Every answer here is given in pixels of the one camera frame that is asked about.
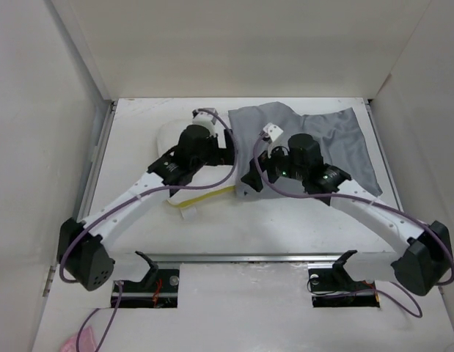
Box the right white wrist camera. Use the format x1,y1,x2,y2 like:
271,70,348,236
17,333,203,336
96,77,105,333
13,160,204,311
261,122,284,157

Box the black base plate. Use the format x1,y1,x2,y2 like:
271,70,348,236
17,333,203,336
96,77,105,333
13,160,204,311
119,268,180,309
307,268,380,308

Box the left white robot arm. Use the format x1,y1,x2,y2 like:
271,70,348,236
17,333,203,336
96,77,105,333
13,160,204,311
57,124,238,291

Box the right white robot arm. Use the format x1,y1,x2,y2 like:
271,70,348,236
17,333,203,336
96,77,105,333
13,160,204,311
241,125,454,296

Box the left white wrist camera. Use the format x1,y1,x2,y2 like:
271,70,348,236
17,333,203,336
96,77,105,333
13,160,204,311
192,108,217,136

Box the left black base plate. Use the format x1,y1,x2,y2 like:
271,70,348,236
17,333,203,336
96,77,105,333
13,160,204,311
119,268,180,309

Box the pink plastic bag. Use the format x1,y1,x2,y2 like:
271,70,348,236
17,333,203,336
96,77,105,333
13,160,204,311
59,326,97,352

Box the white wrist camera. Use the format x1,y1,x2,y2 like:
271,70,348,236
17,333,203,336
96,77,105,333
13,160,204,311
192,108,217,136
261,122,284,157

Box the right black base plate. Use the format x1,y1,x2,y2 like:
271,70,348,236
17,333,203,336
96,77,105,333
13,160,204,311
307,268,380,308

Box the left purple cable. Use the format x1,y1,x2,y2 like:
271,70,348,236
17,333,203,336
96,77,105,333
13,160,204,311
59,108,239,352

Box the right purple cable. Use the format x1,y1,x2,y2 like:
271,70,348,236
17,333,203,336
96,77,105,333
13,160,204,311
252,135,454,318

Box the white pillow with yellow edge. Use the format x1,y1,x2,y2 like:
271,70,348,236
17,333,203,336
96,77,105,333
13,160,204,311
156,120,237,220

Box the grey pillowcase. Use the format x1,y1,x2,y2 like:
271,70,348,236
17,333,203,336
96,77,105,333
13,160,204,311
228,102,382,200

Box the purple cable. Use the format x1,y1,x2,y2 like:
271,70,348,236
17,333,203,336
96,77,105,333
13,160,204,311
252,135,454,318
59,108,239,352

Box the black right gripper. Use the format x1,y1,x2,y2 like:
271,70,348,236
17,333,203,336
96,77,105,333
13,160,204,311
241,138,307,191

